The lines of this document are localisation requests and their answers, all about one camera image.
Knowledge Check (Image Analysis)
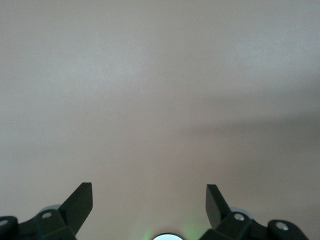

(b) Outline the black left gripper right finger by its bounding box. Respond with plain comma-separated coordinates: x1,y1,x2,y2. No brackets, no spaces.
199,184,306,240

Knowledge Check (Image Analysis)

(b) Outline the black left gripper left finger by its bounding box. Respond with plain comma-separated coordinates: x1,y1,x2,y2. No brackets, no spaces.
0,182,94,240

